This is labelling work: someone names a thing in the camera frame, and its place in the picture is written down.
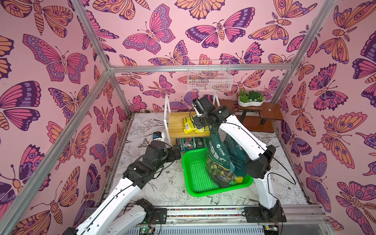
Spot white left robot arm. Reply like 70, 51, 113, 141
64, 141, 181, 235

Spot white wire basket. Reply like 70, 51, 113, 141
187, 63, 233, 92

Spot dark brown wooden stand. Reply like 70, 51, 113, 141
219, 99, 284, 133

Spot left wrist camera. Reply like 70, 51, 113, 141
152, 131, 165, 142

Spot dark green fertilizer bag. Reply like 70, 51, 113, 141
206, 132, 236, 188
224, 134, 250, 183

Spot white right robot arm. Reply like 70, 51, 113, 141
193, 97, 283, 222

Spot yellow green small bag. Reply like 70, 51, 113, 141
182, 117, 198, 135
194, 126, 210, 134

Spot aluminium cage frame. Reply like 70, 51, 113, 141
0, 0, 338, 235

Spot white frame wooden shelf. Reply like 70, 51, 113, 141
163, 96, 210, 146

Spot succulents in white pot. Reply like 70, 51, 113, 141
238, 90, 266, 107

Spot green plastic mesh basket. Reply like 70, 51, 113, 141
182, 148, 254, 197

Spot floral bag on lower shelf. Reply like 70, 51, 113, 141
177, 137, 209, 151

